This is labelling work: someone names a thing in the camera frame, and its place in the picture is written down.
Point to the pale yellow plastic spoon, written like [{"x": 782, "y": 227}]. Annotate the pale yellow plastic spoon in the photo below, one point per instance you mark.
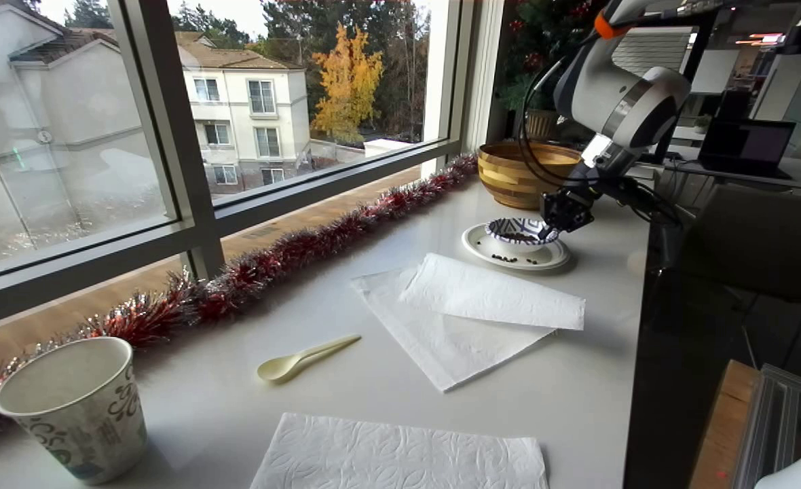
[{"x": 281, "y": 364}]

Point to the dark sofa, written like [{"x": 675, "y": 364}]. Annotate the dark sofa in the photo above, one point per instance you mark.
[{"x": 762, "y": 244}]

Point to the white apartment house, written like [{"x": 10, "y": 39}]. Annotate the white apartment house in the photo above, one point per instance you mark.
[{"x": 244, "y": 108}]

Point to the dark monitor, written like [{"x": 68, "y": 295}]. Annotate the dark monitor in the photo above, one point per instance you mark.
[{"x": 752, "y": 145}]

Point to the red silver tinsel garland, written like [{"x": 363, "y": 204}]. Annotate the red silver tinsel garland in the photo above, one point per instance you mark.
[{"x": 236, "y": 280}]

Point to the black shelf post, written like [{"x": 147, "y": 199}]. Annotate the black shelf post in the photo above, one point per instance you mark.
[{"x": 702, "y": 41}]

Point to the yellow autumn tree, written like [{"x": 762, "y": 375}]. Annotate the yellow autumn tree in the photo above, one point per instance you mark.
[{"x": 348, "y": 83}]

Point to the textured white paper towel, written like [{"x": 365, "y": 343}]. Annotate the textured white paper towel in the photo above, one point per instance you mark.
[{"x": 399, "y": 458}]

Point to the small white paper napkin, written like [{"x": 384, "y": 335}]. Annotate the small white paper napkin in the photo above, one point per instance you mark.
[{"x": 509, "y": 300}]

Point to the clear metal framed tray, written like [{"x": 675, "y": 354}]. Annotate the clear metal framed tray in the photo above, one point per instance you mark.
[{"x": 779, "y": 415}]

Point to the brown wooden board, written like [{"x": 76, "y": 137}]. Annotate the brown wooden board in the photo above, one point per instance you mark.
[{"x": 721, "y": 436}]

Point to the white round plate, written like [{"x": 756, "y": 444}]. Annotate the white round plate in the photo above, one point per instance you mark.
[{"x": 481, "y": 248}]

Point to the dark window frame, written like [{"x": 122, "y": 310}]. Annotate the dark window frame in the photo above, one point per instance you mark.
[{"x": 171, "y": 137}]

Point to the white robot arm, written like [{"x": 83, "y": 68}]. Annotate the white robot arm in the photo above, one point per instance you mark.
[{"x": 633, "y": 91}]

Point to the gray house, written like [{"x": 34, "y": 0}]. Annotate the gray house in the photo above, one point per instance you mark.
[{"x": 48, "y": 137}]

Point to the large folded white napkin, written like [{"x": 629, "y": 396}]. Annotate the large folded white napkin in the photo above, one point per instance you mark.
[{"x": 443, "y": 348}]

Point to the green potted plant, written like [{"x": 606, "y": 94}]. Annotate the green potted plant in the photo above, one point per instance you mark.
[{"x": 538, "y": 43}]

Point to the golden wooden bowl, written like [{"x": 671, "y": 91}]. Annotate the golden wooden bowl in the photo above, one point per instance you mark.
[{"x": 509, "y": 176}]

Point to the patterned white paper cup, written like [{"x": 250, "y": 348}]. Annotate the patterned white paper cup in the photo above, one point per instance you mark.
[{"x": 83, "y": 425}]

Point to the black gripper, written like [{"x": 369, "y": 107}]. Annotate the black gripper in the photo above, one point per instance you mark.
[{"x": 568, "y": 206}]

